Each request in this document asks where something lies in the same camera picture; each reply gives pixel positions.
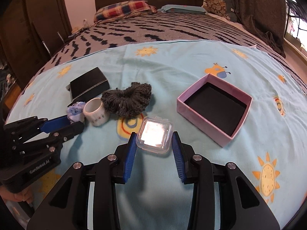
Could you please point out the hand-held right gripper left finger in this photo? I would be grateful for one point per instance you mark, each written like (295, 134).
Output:
(130, 155)

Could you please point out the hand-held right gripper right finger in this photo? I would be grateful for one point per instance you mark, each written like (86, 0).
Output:
(177, 158)

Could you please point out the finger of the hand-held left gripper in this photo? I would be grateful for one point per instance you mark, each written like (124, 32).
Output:
(69, 130)
(56, 123)

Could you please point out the purple fabric piece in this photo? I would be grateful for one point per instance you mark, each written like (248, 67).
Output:
(75, 111)

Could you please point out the clear plastic case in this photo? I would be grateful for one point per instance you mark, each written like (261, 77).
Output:
(153, 134)

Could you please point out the person's left hand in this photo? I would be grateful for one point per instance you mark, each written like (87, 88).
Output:
(20, 197)

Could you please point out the white tape roll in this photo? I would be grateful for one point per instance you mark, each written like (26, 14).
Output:
(98, 117)

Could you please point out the pink cardboard box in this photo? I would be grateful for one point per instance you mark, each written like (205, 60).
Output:
(196, 115)

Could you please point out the black box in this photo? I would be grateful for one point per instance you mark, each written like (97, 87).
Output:
(88, 83)

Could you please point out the dark grey knitted scrunchie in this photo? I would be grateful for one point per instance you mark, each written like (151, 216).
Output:
(124, 100)

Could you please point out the dark folding chair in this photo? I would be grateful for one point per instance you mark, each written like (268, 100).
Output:
(40, 40)

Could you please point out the light blue printed sheet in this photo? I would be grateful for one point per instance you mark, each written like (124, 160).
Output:
(168, 60)

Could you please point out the dark wooden wardrobe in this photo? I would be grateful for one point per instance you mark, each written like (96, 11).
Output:
(36, 9)

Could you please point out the grey striped blanket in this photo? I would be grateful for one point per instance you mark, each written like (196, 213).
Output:
(144, 28)

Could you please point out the plaid pillow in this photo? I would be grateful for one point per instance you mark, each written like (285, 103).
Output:
(122, 10)

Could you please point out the teal pillow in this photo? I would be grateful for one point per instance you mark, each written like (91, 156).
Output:
(184, 9)

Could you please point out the brown patterned plush cushion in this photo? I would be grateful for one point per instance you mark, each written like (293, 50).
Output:
(217, 4)

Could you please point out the brown curtain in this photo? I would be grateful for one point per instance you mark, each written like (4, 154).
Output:
(251, 9)

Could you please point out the window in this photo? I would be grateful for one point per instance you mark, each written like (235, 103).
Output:
(295, 28)

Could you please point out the black folding rack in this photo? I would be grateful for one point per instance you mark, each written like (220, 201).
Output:
(297, 16)

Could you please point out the white wall plug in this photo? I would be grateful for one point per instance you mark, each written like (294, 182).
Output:
(85, 22)

